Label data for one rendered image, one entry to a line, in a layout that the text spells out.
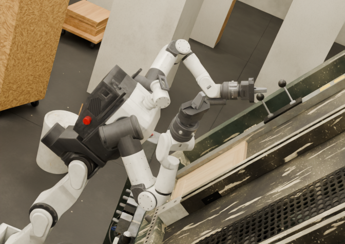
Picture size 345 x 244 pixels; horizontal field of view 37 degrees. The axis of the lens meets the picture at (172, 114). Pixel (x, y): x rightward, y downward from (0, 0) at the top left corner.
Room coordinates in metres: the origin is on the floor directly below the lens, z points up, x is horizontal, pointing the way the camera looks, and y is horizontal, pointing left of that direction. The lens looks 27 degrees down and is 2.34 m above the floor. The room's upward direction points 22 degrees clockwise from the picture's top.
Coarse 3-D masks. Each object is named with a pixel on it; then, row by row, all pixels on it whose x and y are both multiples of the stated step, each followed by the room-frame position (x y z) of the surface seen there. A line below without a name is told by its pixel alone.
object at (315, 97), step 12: (336, 84) 2.20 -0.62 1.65; (312, 96) 2.21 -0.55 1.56; (324, 96) 2.20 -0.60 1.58; (300, 108) 2.20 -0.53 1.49; (276, 120) 2.21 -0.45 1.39; (252, 132) 2.21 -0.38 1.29; (264, 132) 2.21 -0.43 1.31; (228, 144) 2.22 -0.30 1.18; (204, 156) 2.24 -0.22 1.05; (216, 156) 2.21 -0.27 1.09; (192, 168) 2.21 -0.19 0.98
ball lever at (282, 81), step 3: (279, 81) 2.28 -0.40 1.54; (282, 81) 2.27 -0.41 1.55; (285, 81) 2.28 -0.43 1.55; (279, 84) 2.27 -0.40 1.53; (282, 84) 2.26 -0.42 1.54; (285, 84) 2.27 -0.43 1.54; (282, 87) 2.27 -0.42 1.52; (285, 87) 2.27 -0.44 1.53; (285, 90) 2.26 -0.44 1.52; (288, 93) 2.25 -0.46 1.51; (288, 96) 2.25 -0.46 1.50; (291, 99) 2.24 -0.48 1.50; (291, 102) 2.23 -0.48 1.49; (294, 102) 2.22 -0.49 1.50
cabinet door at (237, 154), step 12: (240, 144) 2.19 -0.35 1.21; (228, 156) 2.14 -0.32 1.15; (240, 156) 2.07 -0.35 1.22; (204, 168) 2.15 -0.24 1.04; (216, 168) 2.09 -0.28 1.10; (228, 168) 2.02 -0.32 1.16; (180, 180) 2.18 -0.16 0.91; (192, 180) 2.11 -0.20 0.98; (204, 180) 2.04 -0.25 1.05; (180, 192) 2.05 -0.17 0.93
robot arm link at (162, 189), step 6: (162, 168) 1.64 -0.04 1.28; (162, 174) 1.63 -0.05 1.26; (168, 174) 1.63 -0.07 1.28; (174, 174) 1.64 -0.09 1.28; (156, 180) 1.65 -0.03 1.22; (162, 180) 1.63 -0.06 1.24; (168, 180) 1.63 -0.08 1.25; (174, 180) 1.65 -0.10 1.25; (150, 186) 1.67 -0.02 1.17; (156, 186) 1.64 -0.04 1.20; (162, 186) 1.62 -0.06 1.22; (168, 186) 1.63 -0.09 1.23; (156, 192) 1.63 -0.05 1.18; (162, 192) 1.62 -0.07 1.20; (168, 192) 1.63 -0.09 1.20; (162, 198) 1.62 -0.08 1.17; (168, 198) 1.65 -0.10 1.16
